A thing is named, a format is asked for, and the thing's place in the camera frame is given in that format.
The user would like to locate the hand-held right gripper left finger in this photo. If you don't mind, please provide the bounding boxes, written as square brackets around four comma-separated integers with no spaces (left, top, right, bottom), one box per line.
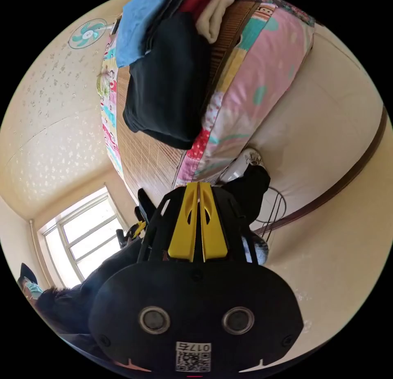
[168,182,201,262]

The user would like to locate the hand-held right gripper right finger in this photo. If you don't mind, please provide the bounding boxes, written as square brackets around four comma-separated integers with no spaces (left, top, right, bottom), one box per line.
[199,182,229,262]

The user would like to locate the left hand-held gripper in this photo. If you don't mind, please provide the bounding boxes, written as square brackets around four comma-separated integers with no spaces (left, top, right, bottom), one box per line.
[116,188,158,249]

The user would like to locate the black pants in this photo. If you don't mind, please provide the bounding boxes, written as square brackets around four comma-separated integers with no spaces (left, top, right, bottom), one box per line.
[122,12,213,151]

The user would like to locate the window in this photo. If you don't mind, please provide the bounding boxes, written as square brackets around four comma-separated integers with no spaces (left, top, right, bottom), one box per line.
[36,186,130,289]

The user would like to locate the person's body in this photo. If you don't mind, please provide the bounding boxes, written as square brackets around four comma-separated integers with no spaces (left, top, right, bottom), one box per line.
[17,148,271,365]

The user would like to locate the bed with woven mat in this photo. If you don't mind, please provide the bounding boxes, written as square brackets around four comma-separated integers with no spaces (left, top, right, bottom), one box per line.
[96,0,317,198]

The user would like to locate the green and white fan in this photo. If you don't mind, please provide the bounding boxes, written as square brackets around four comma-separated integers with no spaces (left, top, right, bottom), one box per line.
[68,18,108,50]

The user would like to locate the pile of clothes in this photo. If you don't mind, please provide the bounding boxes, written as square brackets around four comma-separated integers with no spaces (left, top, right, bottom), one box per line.
[115,0,237,68]

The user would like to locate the black cable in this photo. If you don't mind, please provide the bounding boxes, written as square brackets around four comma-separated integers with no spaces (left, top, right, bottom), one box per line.
[253,186,287,243]

